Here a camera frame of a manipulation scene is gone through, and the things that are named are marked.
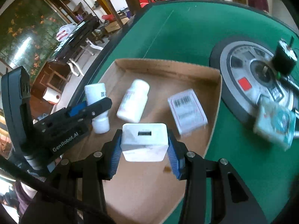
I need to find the small wooden side table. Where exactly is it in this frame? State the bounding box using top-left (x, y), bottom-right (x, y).
top-left (30, 61), bottom-right (71, 99)

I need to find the white bottle with code label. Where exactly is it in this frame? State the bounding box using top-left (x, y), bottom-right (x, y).
top-left (84, 83), bottom-right (110, 134)

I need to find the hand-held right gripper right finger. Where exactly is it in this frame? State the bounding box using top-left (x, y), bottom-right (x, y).
top-left (167, 131), bottom-right (269, 224)

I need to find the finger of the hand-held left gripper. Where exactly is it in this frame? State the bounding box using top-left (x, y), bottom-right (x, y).
top-left (67, 97), bottom-right (113, 125)

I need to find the white plastic bag red print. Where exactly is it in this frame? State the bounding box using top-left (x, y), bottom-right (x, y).
top-left (55, 23), bottom-right (78, 43)

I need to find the white charger block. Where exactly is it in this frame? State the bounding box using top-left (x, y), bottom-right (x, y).
top-left (120, 123), bottom-right (169, 162)

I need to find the flower painting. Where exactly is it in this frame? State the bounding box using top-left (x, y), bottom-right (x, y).
top-left (0, 0), bottom-right (68, 75)

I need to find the white teal printed packet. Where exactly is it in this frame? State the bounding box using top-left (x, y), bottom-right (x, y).
top-left (253, 97), bottom-right (296, 150)

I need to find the dark wooden chair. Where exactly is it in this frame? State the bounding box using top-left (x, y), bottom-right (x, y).
top-left (94, 0), bottom-right (151, 29)

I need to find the black braided cable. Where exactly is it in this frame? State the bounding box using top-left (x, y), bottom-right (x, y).
top-left (0, 156), bottom-right (117, 224)

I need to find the black stepper motor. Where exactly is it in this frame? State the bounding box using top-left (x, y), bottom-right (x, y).
top-left (272, 36), bottom-right (299, 76)

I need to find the white barcode carton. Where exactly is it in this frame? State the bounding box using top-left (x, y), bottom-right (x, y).
top-left (167, 88), bottom-right (208, 136)

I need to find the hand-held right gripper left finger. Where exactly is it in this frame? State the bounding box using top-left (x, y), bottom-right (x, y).
top-left (48, 129), bottom-right (123, 224)

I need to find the brown cardboard box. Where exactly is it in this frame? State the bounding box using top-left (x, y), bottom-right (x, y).
top-left (63, 58), bottom-right (222, 224)

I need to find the grey round table console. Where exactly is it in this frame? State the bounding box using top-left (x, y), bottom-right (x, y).
top-left (209, 36), bottom-right (299, 131)

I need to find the white bottle with pink label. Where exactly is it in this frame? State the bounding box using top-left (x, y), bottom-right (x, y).
top-left (116, 79), bottom-right (150, 124)

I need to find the white paper towel roll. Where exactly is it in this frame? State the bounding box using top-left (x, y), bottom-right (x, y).
top-left (42, 87), bottom-right (62, 104)

